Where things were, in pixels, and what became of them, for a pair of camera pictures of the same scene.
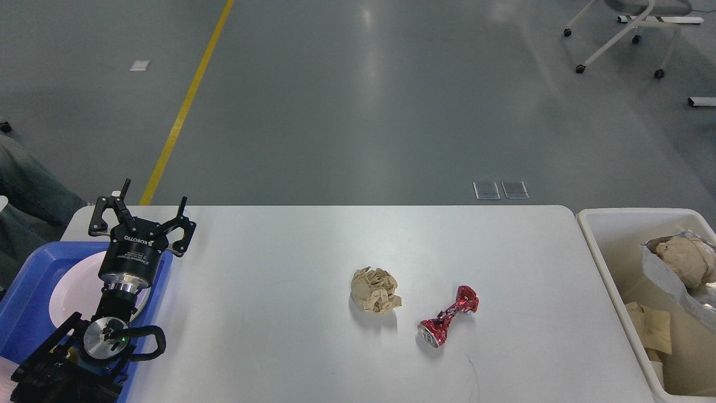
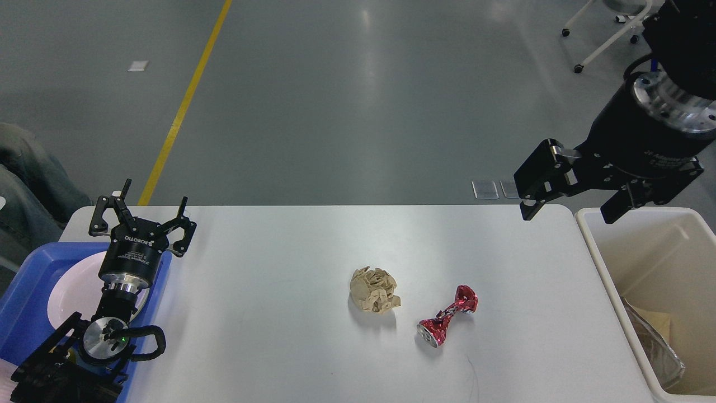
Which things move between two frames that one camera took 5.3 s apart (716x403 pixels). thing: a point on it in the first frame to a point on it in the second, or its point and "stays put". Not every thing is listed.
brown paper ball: (375, 290) stays put
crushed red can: (434, 331) stays put
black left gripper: (128, 265) stays put
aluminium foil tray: (698, 302) to (669, 366)
